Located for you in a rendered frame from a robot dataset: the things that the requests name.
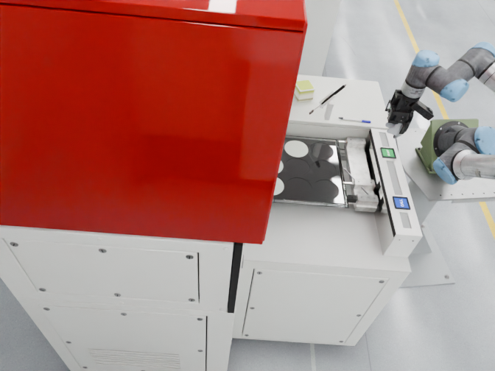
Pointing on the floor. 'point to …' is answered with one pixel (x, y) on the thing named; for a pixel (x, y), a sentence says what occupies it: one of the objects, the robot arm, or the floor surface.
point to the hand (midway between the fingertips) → (397, 135)
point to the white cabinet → (310, 302)
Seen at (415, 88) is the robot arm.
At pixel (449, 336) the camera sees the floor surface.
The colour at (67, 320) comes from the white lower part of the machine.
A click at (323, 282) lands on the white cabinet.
